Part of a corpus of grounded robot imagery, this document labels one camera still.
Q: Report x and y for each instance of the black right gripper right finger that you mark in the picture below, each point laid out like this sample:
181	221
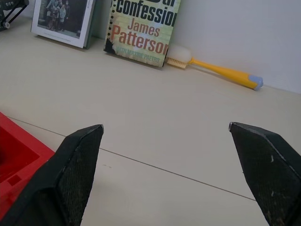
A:
268	169

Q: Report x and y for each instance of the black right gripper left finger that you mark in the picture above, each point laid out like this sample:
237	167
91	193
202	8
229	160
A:
58	179

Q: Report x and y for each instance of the red plastic bin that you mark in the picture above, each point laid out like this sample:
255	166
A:
17	160

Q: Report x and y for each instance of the white book with photo cover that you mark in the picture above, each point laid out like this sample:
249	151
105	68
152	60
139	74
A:
62	21

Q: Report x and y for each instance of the James Patterson paperback book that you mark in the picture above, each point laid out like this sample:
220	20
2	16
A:
141	30

